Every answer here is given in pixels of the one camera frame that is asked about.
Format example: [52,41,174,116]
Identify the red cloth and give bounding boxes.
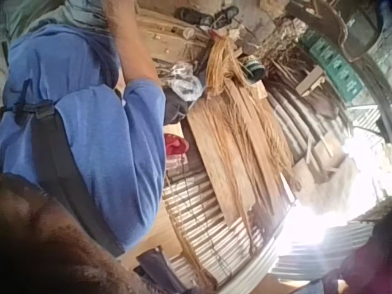
[164,133,190,156]

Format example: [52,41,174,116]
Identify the stack of wooden planks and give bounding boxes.
[186,80,292,226]

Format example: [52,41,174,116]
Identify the dark blue cloth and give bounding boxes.
[163,88,189,126]

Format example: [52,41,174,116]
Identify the bundle of tan straw fibres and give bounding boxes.
[205,38,295,197]

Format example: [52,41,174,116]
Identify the crumpled grey white cloth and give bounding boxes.
[167,61,205,102]

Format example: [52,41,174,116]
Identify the green white striped sandal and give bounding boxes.
[241,56,266,84]

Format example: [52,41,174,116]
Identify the pile of wooden offcuts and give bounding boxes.
[136,7,212,67]

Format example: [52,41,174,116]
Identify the dark blue bag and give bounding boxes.
[134,247,184,292]

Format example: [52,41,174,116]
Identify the black sandal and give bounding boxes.
[213,5,239,28]
[174,7,214,27]

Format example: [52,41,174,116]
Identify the light wooden block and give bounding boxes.
[295,66,326,97]

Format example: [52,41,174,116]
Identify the green printed crate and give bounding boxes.
[298,29,365,104]

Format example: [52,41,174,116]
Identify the person's legs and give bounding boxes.
[0,0,108,37]

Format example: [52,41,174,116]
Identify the dark curved metal frame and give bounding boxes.
[284,0,383,62]

